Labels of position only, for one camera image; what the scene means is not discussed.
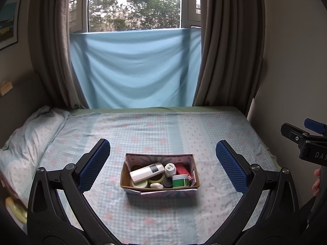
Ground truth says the left brown curtain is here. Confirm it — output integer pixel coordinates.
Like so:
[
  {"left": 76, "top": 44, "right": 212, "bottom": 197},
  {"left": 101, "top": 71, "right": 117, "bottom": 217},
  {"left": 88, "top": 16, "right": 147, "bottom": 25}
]
[{"left": 28, "top": 0, "right": 88, "bottom": 109}]

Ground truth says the light blue hanging cloth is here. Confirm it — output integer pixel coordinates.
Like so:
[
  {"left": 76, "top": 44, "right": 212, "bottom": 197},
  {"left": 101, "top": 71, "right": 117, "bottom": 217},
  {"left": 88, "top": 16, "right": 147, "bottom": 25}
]
[{"left": 70, "top": 28, "right": 201, "bottom": 109}]

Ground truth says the yellow tape roll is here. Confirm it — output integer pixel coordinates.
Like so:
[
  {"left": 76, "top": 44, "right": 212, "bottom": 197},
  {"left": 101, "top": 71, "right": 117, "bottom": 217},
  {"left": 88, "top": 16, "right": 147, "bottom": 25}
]
[{"left": 147, "top": 173, "right": 166, "bottom": 184}]

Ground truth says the green label white jar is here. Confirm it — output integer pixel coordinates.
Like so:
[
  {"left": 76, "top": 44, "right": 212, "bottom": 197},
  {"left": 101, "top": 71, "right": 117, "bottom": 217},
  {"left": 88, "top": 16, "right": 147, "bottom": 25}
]
[{"left": 172, "top": 174, "right": 189, "bottom": 188}]

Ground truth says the brown curtain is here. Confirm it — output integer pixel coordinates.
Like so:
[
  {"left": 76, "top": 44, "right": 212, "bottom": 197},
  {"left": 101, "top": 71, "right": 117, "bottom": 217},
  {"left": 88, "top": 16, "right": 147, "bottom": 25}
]
[
  {"left": 193, "top": 0, "right": 265, "bottom": 116},
  {"left": 28, "top": 0, "right": 88, "bottom": 109}
]

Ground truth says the checkered floral bed sheet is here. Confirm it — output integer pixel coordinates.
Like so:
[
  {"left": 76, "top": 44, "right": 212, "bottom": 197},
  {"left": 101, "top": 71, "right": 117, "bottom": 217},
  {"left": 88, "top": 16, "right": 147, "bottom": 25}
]
[{"left": 40, "top": 111, "right": 276, "bottom": 244}]

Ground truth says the wooden headboard shelf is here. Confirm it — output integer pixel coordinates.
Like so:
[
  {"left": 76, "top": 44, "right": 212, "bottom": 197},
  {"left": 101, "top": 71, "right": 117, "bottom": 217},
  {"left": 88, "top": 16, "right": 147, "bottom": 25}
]
[{"left": 0, "top": 81, "right": 13, "bottom": 97}]

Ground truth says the white remote control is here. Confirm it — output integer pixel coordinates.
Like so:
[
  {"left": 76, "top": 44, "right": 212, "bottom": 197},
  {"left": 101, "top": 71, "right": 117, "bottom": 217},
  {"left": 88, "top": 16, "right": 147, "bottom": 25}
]
[{"left": 130, "top": 162, "right": 165, "bottom": 183}]

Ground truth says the window with frame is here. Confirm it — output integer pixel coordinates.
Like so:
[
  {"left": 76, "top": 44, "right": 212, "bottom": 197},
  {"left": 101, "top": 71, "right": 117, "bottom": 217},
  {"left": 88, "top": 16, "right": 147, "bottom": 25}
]
[{"left": 69, "top": 0, "right": 201, "bottom": 33}]

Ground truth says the framed wall picture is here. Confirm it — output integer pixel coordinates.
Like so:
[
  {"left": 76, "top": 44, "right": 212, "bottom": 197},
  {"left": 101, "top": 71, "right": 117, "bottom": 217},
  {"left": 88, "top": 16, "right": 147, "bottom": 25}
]
[{"left": 0, "top": 0, "right": 21, "bottom": 50}]

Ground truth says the black lid small jar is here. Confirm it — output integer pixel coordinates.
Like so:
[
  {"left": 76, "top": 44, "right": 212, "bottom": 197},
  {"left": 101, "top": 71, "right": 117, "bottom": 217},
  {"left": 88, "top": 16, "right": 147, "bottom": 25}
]
[{"left": 162, "top": 177, "right": 173, "bottom": 189}]

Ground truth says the pillow in floral case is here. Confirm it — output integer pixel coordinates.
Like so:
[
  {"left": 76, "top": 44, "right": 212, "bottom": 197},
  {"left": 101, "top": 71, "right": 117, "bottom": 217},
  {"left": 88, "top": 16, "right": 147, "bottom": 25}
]
[{"left": 1, "top": 106, "right": 70, "bottom": 206}]

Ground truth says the right brown curtain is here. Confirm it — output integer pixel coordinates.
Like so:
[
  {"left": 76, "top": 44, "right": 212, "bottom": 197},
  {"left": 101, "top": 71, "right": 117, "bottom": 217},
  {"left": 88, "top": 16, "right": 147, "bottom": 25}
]
[{"left": 193, "top": 0, "right": 265, "bottom": 116}]

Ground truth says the white pill bottle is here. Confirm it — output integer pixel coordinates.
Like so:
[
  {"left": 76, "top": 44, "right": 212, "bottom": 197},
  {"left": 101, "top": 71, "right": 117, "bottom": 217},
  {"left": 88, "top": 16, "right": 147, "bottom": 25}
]
[{"left": 165, "top": 163, "right": 177, "bottom": 178}]

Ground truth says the red small box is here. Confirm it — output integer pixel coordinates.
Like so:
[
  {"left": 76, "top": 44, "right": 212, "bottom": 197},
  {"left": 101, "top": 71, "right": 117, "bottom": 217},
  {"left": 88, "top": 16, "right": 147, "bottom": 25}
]
[{"left": 175, "top": 163, "right": 193, "bottom": 180}]

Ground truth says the white earbuds case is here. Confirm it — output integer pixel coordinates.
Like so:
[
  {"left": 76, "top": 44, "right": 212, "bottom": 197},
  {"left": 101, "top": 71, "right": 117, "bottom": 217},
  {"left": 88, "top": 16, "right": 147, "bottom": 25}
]
[{"left": 150, "top": 183, "right": 164, "bottom": 189}]

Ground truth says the cardboard box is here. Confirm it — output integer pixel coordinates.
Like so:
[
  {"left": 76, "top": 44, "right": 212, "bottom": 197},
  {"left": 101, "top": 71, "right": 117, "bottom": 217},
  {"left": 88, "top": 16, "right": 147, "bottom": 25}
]
[{"left": 120, "top": 153, "right": 200, "bottom": 197}]

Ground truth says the person right hand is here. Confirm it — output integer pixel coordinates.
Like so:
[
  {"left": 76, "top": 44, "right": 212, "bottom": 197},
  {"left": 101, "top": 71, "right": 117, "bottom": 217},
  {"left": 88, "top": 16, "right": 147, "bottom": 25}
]
[{"left": 311, "top": 168, "right": 321, "bottom": 196}]

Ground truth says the green mattress cover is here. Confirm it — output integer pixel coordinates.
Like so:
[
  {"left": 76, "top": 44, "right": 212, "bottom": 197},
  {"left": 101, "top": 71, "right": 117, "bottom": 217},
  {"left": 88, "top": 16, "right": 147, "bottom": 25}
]
[{"left": 70, "top": 107, "right": 280, "bottom": 170}]

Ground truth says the pale green lid jar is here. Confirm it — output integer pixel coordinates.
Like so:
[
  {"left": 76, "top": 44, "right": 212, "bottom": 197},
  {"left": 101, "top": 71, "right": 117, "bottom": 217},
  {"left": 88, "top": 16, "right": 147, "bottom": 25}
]
[{"left": 130, "top": 180, "right": 148, "bottom": 189}]

